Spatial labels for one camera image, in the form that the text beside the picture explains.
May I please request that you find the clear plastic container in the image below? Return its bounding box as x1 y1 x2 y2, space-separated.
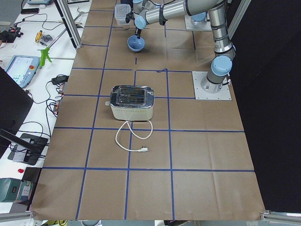
114 4 131 26

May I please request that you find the white toaster power cord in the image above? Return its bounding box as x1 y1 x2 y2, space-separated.
115 120 154 153

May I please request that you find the black phone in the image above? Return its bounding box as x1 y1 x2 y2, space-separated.
21 8 40 15

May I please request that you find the reacher grabber tool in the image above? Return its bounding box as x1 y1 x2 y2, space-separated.
39 7 86 68

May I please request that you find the silver white toaster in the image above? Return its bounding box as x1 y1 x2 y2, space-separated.
105 85 154 121

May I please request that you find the blue bowl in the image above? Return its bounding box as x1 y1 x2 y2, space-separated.
127 35 145 52

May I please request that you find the black power adapter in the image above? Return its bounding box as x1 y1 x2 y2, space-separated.
51 74 69 85

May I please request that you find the black monitor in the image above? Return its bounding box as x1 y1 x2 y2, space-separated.
0 67 45 156

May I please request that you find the green grey box device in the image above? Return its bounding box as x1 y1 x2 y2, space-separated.
0 178 34 202

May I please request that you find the aluminium frame post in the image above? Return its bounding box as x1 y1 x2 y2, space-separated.
54 0 82 49

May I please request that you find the yellow screwdriver tool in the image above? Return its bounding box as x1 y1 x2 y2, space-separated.
35 30 42 43

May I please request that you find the blue teach pendant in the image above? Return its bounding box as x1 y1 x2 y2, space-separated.
5 55 40 88

